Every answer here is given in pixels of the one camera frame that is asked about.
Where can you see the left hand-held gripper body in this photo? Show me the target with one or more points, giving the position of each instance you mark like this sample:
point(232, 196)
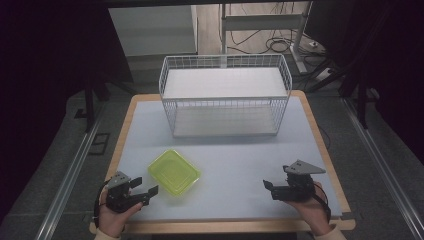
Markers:
point(118, 197)

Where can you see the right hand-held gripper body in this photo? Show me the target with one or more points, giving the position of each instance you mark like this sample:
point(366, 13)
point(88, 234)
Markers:
point(297, 182)

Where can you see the yellow-green plastic tray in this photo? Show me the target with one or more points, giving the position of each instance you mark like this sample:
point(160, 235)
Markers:
point(174, 172)

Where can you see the person's left hand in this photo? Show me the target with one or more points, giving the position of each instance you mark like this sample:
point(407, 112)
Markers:
point(114, 220)

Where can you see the person's right hand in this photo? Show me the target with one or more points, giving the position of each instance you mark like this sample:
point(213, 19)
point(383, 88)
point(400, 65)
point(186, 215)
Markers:
point(311, 210)

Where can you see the person's left sleeve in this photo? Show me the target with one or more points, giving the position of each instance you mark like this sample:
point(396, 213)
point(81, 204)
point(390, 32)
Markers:
point(106, 235)

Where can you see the person's sleeve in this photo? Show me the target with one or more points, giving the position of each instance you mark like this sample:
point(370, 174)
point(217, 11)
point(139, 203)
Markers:
point(330, 234)
point(106, 235)

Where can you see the person's right sleeve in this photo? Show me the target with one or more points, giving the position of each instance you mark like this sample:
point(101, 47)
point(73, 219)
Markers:
point(330, 234)

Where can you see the black stand leg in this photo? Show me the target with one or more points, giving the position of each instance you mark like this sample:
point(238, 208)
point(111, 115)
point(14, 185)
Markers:
point(89, 100)
point(361, 100)

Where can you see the white power strip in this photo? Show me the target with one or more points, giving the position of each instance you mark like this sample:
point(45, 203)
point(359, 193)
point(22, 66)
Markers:
point(324, 74)

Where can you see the white cabinet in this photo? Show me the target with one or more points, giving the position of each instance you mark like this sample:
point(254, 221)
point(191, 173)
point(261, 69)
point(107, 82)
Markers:
point(153, 30)

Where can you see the white metal stand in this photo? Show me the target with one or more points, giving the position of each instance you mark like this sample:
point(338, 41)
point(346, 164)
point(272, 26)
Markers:
point(266, 30)

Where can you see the metal floor rail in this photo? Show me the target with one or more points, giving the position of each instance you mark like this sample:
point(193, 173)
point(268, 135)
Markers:
point(383, 166)
point(68, 180)

